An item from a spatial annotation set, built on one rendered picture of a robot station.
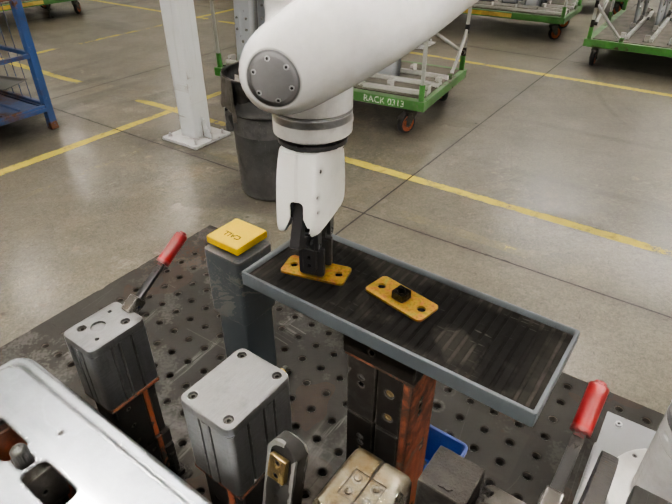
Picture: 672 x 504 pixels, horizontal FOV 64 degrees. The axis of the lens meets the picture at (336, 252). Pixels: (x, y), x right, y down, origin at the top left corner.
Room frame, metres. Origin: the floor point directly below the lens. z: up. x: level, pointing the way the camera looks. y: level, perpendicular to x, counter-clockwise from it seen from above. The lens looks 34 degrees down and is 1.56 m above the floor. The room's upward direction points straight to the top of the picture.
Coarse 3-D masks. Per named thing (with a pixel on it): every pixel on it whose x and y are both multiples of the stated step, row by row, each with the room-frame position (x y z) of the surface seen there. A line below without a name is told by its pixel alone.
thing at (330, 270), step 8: (296, 256) 0.58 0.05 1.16; (288, 264) 0.56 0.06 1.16; (336, 264) 0.56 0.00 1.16; (288, 272) 0.54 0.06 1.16; (296, 272) 0.54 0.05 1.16; (328, 272) 0.54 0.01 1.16; (336, 272) 0.54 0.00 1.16; (344, 272) 0.54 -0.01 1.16; (320, 280) 0.53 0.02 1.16; (328, 280) 0.52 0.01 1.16; (336, 280) 0.52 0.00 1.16; (344, 280) 0.52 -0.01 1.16
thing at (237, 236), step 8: (232, 224) 0.66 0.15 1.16; (240, 224) 0.66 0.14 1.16; (248, 224) 0.66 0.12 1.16; (216, 232) 0.64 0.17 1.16; (224, 232) 0.64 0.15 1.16; (232, 232) 0.64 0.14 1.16; (240, 232) 0.64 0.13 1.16; (248, 232) 0.64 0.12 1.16; (256, 232) 0.64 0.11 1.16; (264, 232) 0.64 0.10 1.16; (208, 240) 0.63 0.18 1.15; (216, 240) 0.62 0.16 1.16; (224, 240) 0.62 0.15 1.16; (232, 240) 0.62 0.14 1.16; (240, 240) 0.62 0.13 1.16; (248, 240) 0.62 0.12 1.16; (256, 240) 0.63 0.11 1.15; (224, 248) 0.61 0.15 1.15; (232, 248) 0.60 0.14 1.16; (240, 248) 0.60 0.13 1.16; (248, 248) 0.61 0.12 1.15
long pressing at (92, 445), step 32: (0, 384) 0.51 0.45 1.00; (32, 384) 0.51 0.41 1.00; (0, 416) 0.45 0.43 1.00; (32, 416) 0.45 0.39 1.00; (64, 416) 0.45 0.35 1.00; (96, 416) 0.45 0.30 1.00; (32, 448) 0.41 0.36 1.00; (64, 448) 0.41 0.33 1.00; (96, 448) 0.41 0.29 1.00; (128, 448) 0.40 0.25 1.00; (0, 480) 0.36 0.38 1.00; (96, 480) 0.36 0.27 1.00; (128, 480) 0.36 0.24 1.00; (160, 480) 0.36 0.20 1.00
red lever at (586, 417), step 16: (592, 384) 0.37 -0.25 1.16; (592, 400) 0.35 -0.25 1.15; (576, 416) 0.35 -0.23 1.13; (592, 416) 0.34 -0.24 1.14; (576, 432) 0.33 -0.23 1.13; (592, 432) 0.33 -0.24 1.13; (576, 448) 0.32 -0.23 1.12; (560, 464) 0.31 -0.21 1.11; (560, 480) 0.30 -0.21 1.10; (544, 496) 0.29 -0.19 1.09; (560, 496) 0.29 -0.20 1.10
